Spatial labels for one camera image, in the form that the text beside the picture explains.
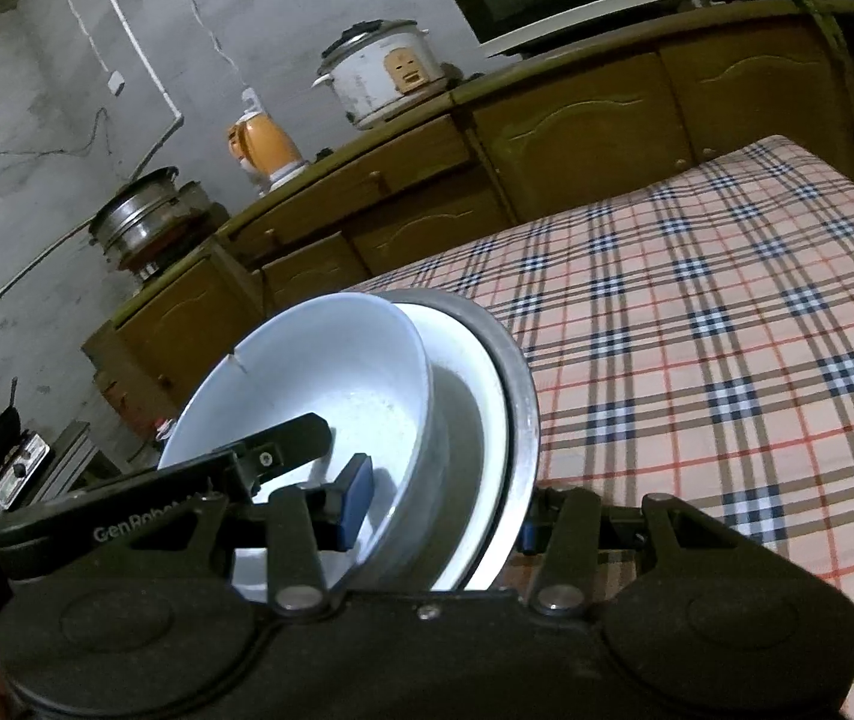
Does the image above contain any orange electric kettle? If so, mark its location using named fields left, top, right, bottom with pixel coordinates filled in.
left=227, top=109, right=306, bottom=194

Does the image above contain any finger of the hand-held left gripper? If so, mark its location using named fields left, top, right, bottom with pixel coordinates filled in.
left=230, top=412, right=332, bottom=505

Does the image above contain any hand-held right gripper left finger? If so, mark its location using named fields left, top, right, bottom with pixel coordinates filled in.
left=172, top=454, right=375, bottom=614

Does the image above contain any large steel plate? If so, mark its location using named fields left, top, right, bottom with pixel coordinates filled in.
left=393, top=287, right=542, bottom=592

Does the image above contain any dull metal pot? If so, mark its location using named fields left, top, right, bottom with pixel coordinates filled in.
left=172, top=180, right=211, bottom=230

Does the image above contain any white gas stove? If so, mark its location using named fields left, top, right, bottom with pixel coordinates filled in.
left=0, top=433, right=51, bottom=509

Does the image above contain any metal rack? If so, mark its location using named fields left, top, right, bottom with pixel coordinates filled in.
left=35, top=420, right=124, bottom=503

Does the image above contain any plaid tablecloth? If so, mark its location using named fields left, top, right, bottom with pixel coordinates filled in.
left=348, top=135, right=854, bottom=720

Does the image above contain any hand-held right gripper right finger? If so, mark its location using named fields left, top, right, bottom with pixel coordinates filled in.
left=521, top=487, right=765, bottom=614

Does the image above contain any dark cooktop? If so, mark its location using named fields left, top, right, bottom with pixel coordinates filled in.
left=108, top=217, right=229, bottom=286

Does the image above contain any large white bowl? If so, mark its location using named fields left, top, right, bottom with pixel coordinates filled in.
left=157, top=292, right=452, bottom=593

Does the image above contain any white power cable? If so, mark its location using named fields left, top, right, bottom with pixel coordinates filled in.
left=161, top=0, right=249, bottom=95

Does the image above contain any steel steamer pot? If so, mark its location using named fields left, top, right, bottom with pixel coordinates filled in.
left=88, top=167, right=188, bottom=271

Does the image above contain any white wall conduit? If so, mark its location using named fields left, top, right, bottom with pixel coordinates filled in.
left=0, top=0, right=185, bottom=353

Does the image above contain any wooden cabinet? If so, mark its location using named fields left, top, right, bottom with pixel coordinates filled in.
left=82, top=0, right=854, bottom=466

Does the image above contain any white rice cooker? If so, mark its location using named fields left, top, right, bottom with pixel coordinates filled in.
left=313, top=19, right=447, bottom=131

